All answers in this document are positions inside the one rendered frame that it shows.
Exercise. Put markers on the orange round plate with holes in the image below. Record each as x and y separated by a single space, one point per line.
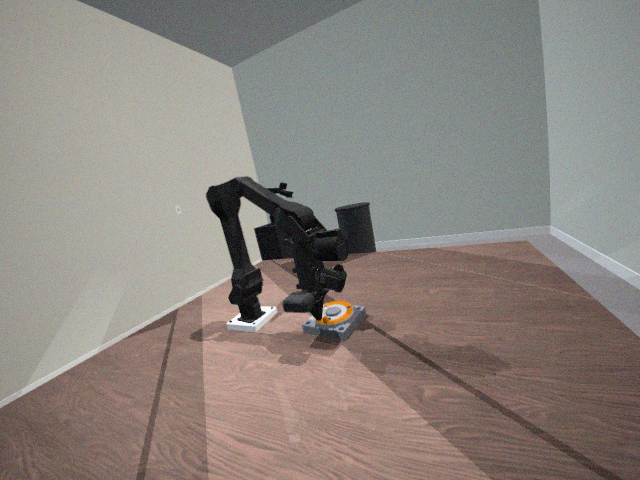
341 318

